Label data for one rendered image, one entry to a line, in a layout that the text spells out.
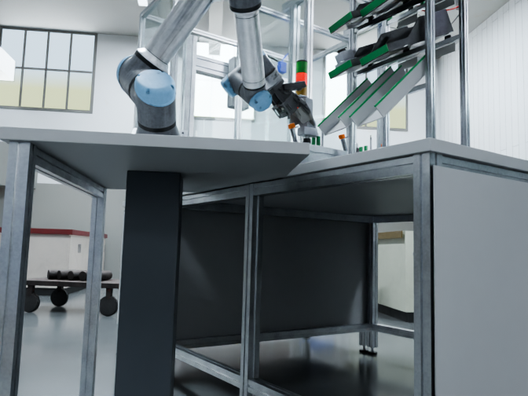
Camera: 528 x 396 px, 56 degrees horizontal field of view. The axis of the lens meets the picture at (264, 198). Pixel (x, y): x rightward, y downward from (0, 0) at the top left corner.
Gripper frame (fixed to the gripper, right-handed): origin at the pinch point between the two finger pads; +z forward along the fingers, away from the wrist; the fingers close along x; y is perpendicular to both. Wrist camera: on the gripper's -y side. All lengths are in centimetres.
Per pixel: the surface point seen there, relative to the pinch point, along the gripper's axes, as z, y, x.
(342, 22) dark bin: -24.6, -13.8, 28.1
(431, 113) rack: 7, 4, 53
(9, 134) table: -60, 87, 23
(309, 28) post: -22, -45, -18
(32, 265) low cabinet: 38, 63, -494
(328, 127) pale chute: -1.3, 10.7, 20.7
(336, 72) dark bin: -13.5, -2.3, 24.7
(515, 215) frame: 31, 23, 75
